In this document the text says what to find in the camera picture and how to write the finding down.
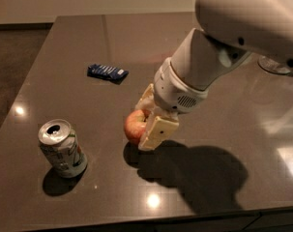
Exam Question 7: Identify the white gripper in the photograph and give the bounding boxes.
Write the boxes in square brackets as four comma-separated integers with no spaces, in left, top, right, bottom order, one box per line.
[135,58,208,151]

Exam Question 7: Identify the red yellow apple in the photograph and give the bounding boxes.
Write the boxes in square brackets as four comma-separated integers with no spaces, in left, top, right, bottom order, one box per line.
[124,109,149,145]

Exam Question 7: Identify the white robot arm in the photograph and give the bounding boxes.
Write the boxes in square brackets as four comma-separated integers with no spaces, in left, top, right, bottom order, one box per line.
[136,0,293,150]

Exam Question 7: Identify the green white 7up can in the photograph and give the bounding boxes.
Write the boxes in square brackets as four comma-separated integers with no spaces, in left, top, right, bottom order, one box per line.
[38,119,88,179]

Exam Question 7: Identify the blue snack bag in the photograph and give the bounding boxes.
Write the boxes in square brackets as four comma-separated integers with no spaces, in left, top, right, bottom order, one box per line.
[87,64,129,81]

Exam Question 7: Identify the clear glass base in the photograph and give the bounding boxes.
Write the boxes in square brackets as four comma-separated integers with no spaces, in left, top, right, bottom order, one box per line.
[258,56,290,75]

